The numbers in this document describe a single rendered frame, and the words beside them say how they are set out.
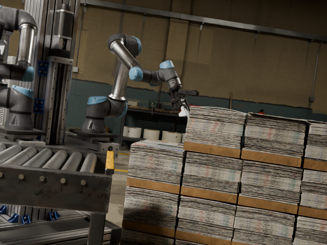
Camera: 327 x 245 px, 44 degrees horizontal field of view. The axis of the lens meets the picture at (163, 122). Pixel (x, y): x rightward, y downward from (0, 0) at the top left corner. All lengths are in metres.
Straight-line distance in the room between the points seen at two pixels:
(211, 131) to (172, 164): 0.26
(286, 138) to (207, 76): 6.95
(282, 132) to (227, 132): 0.26
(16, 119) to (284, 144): 1.40
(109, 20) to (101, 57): 0.81
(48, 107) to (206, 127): 0.98
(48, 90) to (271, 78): 7.36
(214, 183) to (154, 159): 0.33
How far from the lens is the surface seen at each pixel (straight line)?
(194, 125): 2.04
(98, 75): 8.67
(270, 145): 2.03
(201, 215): 2.09
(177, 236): 2.14
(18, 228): 2.61
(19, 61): 2.08
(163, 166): 2.08
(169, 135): 8.12
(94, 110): 2.53
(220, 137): 2.03
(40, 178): 1.34
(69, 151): 1.83
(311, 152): 2.05
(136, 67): 2.23
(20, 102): 2.29
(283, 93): 9.47
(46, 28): 2.55
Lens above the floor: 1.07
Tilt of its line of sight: 3 degrees down
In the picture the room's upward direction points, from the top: 7 degrees clockwise
